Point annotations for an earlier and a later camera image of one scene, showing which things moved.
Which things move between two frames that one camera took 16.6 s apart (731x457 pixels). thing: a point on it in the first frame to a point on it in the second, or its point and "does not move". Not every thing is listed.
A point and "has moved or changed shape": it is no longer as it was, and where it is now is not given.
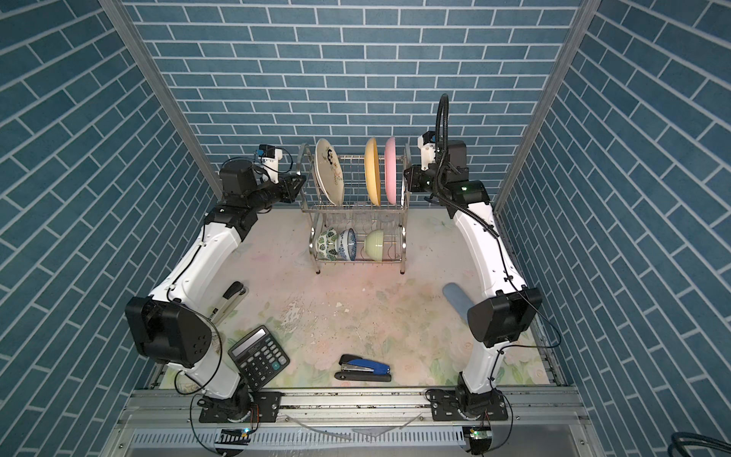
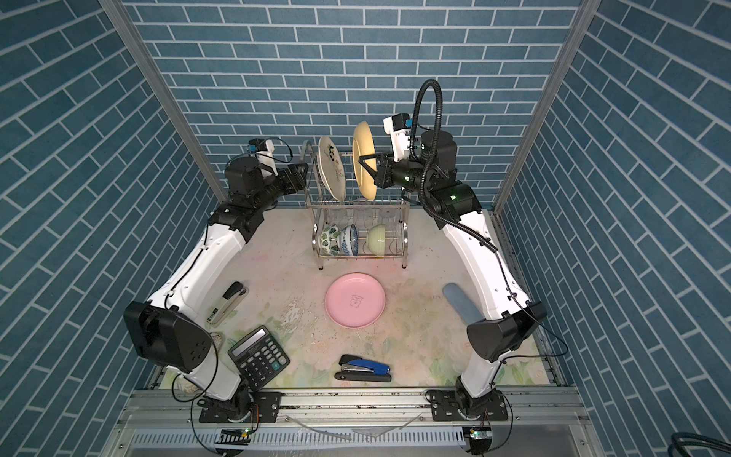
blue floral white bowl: (345, 245) does not move
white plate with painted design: (328, 171) does not move
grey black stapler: (231, 299) does not move
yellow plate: (372, 169) has moved or changed shape
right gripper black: (415, 180) to (384, 175)
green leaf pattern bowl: (325, 245) does not move
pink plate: (390, 169) has moved or changed shape
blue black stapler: (355, 367) does not move
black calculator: (259, 357) does not move
